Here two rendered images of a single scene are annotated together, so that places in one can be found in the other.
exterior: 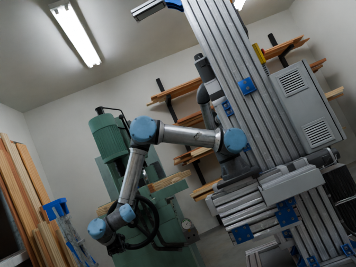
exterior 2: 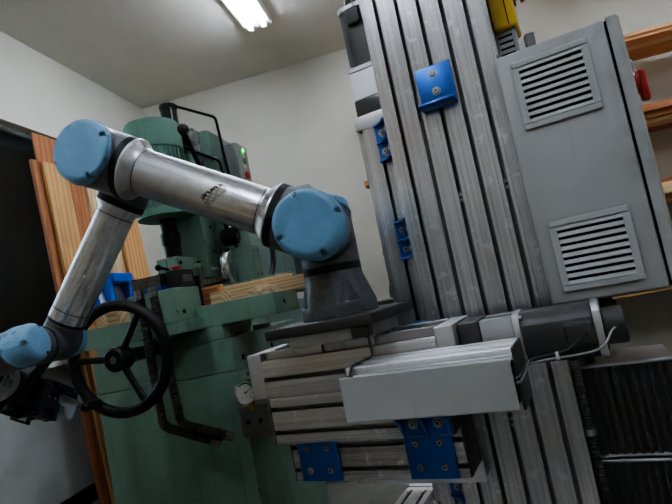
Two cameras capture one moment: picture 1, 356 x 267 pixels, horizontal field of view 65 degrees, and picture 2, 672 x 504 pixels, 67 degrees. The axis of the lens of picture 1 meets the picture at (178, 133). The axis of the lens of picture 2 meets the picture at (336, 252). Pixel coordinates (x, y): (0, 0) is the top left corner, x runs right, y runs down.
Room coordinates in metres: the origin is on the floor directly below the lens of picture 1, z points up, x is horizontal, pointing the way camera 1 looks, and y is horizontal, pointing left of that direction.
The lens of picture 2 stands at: (0.52, -0.51, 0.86)
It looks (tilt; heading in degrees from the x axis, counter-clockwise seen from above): 5 degrees up; 17
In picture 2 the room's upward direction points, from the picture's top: 11 degrees counter-clockwise
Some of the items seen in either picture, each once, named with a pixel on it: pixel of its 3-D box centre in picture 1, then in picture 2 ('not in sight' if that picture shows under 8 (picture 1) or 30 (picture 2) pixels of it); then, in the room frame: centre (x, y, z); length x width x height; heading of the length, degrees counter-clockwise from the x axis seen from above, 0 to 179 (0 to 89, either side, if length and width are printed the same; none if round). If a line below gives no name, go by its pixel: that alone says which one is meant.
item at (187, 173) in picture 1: (144, 192); (207, 300); (1.89, 0.36, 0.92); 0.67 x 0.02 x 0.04; 95
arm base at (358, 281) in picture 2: (232, 166); (336, 290); (1.48, -0.19, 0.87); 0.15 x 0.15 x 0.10
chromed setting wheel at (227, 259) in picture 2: (145, 176); (230, 266); (2.03, 0.34, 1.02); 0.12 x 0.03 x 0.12; 5
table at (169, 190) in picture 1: (142, 202); (185, 320); (1.78, 0.38, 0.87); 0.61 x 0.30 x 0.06; 95
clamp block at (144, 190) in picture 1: (138, 196); (166, 307); (1.70, 0.37, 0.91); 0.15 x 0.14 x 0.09; 95
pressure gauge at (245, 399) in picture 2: (187, 224); (248, 394); (1.70, 0.17, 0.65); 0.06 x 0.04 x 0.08; 95
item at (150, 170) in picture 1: (150, 174); (245, 264); (2.08, 0.31, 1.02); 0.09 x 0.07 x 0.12; 95
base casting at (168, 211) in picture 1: (143, 218); (209, 351); (2.01, 0.46, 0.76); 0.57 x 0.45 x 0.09; 5
